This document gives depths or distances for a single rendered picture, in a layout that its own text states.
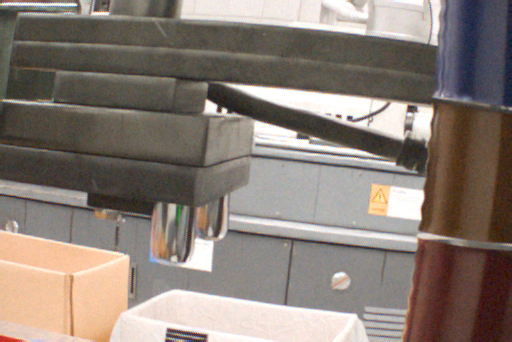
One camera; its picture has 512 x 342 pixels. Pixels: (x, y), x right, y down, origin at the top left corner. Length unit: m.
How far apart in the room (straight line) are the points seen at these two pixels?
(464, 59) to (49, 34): 0.29
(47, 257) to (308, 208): 1.86
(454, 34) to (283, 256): 4.78
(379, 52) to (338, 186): 4.52
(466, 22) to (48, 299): 2.59
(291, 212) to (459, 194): 4.77
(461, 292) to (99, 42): 0.28
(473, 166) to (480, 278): 0.03
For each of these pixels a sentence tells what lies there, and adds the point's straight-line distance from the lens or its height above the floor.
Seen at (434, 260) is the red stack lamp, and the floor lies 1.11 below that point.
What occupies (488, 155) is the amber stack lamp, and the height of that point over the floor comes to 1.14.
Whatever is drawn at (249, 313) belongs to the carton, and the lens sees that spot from 3.38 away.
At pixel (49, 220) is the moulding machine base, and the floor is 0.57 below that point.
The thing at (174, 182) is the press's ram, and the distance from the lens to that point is 0.53.
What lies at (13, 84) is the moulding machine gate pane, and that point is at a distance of 5.39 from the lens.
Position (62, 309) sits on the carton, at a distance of 2.89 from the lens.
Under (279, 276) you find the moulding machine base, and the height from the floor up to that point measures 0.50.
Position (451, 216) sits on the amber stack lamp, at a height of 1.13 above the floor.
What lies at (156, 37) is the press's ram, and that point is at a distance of 0.57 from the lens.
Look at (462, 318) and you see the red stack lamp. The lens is 0.33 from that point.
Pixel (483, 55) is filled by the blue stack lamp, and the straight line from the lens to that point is 0.33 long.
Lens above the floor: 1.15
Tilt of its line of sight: 3 degrees down
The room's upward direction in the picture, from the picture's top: 6 degrees clockwise
